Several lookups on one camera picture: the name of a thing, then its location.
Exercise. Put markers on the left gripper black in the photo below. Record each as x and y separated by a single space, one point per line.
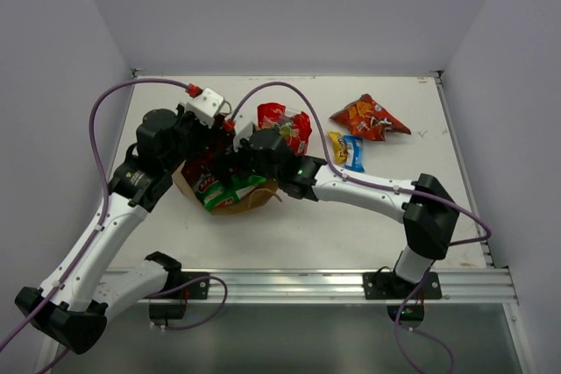
209 146

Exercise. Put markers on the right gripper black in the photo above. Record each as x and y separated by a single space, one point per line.
224 160

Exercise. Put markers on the brown paper bag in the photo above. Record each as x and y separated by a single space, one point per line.
257 198

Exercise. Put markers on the red Skittles candy pack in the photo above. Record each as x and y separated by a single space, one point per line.
294 126

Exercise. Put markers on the yellow M&M candy pack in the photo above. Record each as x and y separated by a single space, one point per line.
339 147

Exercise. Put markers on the blue white snack pack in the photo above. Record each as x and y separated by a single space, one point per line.
354 148

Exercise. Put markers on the red Doritos chip bag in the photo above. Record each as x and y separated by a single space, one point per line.
365 118

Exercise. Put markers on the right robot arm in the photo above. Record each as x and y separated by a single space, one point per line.
424 208

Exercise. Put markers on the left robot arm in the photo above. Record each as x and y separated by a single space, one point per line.
71 305

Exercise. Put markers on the green chip bag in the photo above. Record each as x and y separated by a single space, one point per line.
212 193

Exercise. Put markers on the red KitKat candy pack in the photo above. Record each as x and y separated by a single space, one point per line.
198 176

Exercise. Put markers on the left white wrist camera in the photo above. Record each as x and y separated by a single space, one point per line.
204 103

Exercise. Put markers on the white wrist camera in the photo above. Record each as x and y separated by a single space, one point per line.
204 103
240 129

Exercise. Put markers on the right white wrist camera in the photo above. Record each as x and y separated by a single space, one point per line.
240 129

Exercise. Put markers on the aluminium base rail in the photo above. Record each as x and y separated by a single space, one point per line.
274 286

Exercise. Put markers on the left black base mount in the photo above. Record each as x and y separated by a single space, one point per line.
170 304

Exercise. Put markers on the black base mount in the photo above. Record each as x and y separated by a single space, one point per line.
384 285
170 304

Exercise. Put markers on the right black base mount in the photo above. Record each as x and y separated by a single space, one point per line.
384 285

